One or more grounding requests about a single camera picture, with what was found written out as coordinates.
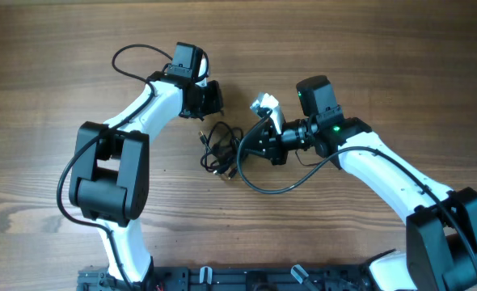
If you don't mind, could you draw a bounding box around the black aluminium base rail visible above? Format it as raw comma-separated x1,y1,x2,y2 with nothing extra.
77,264,378,291

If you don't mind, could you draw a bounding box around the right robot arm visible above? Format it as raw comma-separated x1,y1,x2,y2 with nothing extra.
251,75,477,290

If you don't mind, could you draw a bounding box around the black left camera cable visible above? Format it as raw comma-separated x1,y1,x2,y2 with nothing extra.
56,44,174,291

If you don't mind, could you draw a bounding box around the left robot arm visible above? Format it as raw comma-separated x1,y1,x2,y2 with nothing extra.
61,42,222,290

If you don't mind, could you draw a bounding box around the black camera cable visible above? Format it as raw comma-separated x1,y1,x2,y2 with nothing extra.
56,44,174,291
236,112,477,291

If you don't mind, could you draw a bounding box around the black right camera cable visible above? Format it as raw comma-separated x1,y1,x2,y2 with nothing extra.
236,112,477,291

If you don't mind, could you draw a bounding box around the black USB cable bundle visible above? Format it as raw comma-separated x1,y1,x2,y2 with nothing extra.
197,120,246,181

